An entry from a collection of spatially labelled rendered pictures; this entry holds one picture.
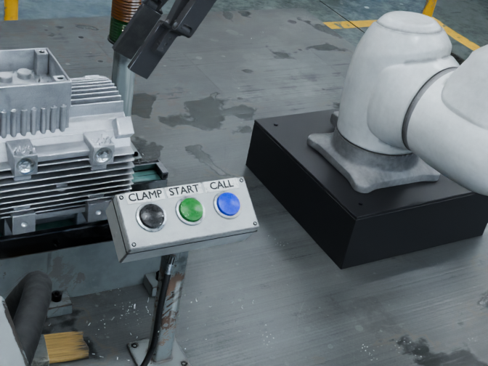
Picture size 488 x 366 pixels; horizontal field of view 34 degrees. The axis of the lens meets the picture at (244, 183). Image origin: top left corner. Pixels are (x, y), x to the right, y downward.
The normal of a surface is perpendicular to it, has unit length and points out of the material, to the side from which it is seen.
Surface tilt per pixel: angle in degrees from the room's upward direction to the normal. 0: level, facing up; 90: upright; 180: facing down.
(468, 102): 69
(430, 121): 77
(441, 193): 2
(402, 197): 2
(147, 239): 33
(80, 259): 90
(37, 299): 20
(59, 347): 2
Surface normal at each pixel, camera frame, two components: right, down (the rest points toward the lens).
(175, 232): 0.39, -0.40
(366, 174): 0.07, -0.69
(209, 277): 0.17, -0.83
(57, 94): 0.48, 0.55
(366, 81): -0.76, 0.22
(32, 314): 0.44, -0.82
